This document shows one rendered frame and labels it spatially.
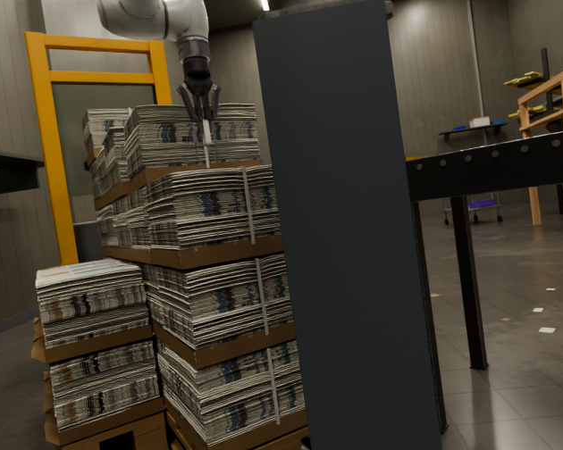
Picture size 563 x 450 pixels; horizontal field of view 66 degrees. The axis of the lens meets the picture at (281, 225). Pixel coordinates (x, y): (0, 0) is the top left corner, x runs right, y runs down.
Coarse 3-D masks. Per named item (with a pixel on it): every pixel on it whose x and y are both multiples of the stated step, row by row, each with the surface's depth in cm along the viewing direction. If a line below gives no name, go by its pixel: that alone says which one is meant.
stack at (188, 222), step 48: (144, 192) 123; (192, 192) 100; (240, 192) 106; (144, 240) 131; (192, 240) 99; (144, 288) 143; (192, 288) 99; (240, 288) 106; (288, 288) 112; (192, 336) 100; (240, 336) 105; (192, 384) 104; (240, 384) 105; (288, 384) 111; (240, 432) 104; (288, 432) 112
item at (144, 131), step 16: (144, 112) 124; (160, 112) 126; (176, 112) 129; (128, 128) 139; (144, 128) 124; (160, 128) 126; (176, 128) 128; (128, 144) 140; (144, 144) 124; (160, 144) 126; (176, 144) 128; (192, 144) 130; (128, 160) 145; (144, 160) 123; (160, 160) 125; (176, 160) 128; (192, 160) 130
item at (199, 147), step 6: (192, 126) 131; (198, 138) 131; (198, 144) 131; (198, 150) 131; (204, 150) 132; (210, 150) 132; (198, 156) 131; (204, 156) 132; (210, 156) 132; (198, 162) 131; (204, 162) 132; (210, 162) 133
